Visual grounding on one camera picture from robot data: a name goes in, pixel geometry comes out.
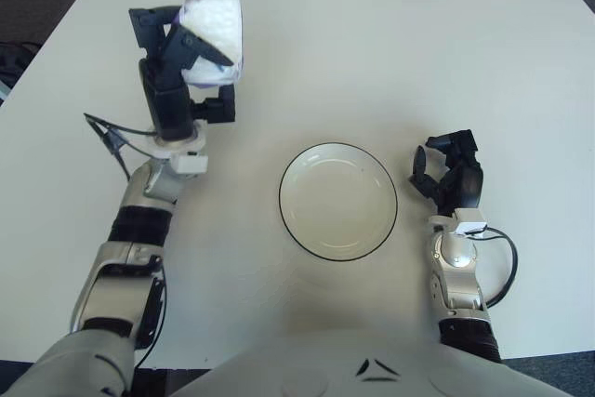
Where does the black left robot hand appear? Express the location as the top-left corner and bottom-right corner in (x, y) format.
(128, 5), (238, 141)

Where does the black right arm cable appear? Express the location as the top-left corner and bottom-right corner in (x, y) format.
(471, 225), (520, 308)

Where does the grey robot torso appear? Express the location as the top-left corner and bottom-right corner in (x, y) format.
(171, 329), (595, 397)

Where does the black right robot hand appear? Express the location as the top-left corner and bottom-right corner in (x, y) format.
(407, 129), (484, 218)

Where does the black bag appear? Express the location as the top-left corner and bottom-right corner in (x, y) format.
(0, 41), (43, 86)

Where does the purple tissue paper pack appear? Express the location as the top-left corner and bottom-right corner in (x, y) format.
(174, 0), (245, 89)

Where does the white plate with black rim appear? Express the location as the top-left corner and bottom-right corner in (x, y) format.
(278, 141), (399, 262)

